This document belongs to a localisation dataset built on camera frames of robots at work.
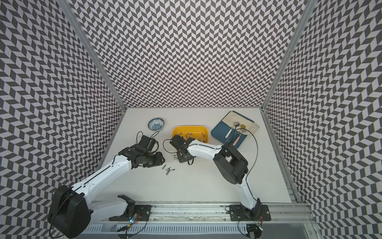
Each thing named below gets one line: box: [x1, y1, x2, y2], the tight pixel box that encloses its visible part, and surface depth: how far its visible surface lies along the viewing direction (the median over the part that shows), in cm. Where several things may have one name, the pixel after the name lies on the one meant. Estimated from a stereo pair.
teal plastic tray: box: [210, 110, 255, 149], surface depth 104 cm
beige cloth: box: [222, 111, 260, 136], surface depth 111 cm
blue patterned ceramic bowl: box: [147, 117, 165, 131], surface depth 108 cm
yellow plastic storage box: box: [171, 125, 209, 143], surface depth 104 cm
